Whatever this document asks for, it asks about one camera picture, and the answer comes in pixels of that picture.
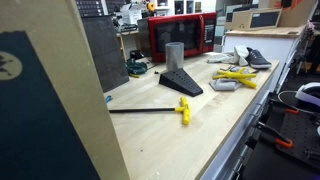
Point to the black wedge wrench stand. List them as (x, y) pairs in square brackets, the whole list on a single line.
[(181, 81)]

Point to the silver metal cylinder holder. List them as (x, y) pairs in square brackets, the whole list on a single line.
[(174, 56)]

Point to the blue tool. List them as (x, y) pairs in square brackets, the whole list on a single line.
[(108, 98)]

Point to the grey metal sheet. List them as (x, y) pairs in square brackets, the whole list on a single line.
[(143, 36)]

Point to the red microwave oven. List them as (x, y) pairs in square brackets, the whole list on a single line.
[(186, 33)]

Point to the dark grey foam panel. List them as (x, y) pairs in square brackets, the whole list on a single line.
[(105, 53)]

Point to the large brown cardboard box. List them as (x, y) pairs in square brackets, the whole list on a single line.
[(83, 83)]

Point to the white cloth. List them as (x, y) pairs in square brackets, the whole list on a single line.
[(233, 56)]

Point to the dark grey sneaker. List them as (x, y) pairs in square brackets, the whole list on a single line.
[(257, 59)]

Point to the black keyboard rack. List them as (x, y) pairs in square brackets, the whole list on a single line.
[(89, 7)]

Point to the white side cabinet wooden top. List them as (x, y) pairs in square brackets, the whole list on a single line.
[(263, 41)]

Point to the flat cardboard box black label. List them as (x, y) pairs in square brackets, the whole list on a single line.
[(255, 19)]

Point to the black perforated plate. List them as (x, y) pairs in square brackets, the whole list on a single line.
[(300, 133)]

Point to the cardboard box orange print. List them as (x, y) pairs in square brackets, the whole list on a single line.
[(296, 11)]

